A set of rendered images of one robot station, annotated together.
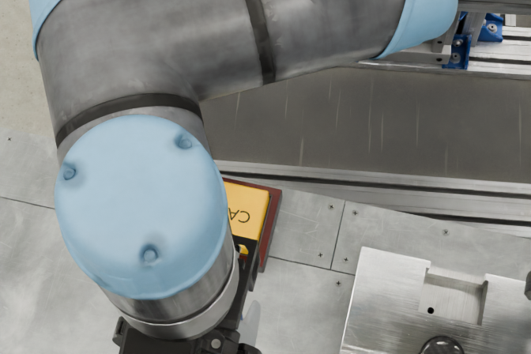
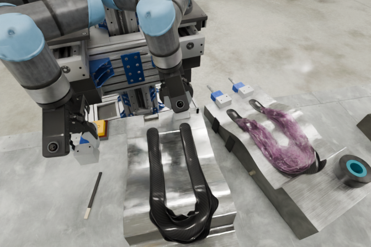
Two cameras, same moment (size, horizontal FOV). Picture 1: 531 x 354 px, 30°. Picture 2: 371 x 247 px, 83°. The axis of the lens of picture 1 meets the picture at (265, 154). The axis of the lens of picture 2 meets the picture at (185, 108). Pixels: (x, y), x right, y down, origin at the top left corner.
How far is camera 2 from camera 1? 0.36 m
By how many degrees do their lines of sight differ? 24
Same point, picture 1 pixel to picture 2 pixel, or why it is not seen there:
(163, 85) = not seen: hidden behind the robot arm
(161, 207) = (13, 22)
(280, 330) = (115, 150)
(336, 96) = not seen: hidden behind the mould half
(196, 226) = (25, 26)
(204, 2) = (32, 5)
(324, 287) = (124, 137)
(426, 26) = (96, 9)
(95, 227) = not seen: outside the picture
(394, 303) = (137, 125)
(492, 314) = (161, 119)
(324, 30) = (68, 9)
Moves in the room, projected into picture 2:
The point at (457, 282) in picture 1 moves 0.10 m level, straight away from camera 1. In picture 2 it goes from (152, 119) to (158, 99)
